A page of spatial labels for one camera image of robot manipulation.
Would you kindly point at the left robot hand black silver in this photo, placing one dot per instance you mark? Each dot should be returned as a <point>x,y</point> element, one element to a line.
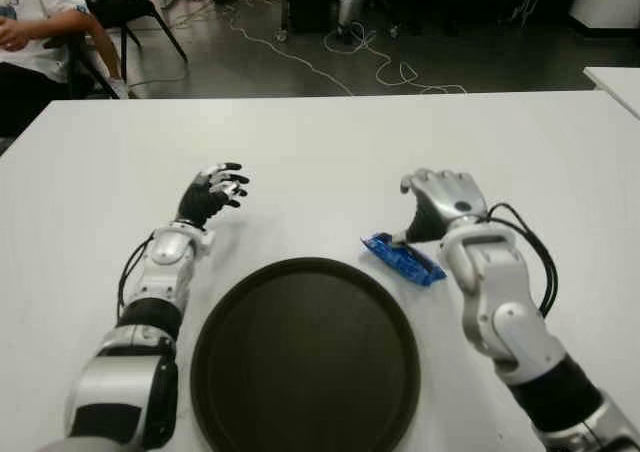
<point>202,202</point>

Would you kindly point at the right robot hand black silver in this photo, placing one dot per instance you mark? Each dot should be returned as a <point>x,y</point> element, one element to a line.
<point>450,194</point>

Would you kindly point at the blue Oreo cookie pack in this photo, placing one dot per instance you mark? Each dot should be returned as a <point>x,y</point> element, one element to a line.
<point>405,262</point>

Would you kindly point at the right robot arm silver black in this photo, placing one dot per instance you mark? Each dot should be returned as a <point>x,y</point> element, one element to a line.
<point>505,317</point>

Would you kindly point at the left robot arm silver black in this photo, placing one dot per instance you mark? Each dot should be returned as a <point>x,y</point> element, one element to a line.
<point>160,282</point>

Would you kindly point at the dark brown round tray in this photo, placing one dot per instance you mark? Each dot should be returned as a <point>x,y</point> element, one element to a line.
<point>305,362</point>

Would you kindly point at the white side table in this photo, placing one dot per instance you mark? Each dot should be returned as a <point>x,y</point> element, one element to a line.
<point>617,82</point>

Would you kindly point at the black folding chair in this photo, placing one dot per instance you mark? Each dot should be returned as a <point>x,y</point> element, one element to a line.
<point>125,7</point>

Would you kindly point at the silver humanoid robot leg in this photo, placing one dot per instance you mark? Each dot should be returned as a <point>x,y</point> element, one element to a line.
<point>350,2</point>

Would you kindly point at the black cabinet on casters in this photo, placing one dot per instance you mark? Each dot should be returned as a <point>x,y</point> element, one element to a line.
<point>310,2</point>

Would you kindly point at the seated person white shirt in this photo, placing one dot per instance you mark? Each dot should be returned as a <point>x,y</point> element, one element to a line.
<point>35,22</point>

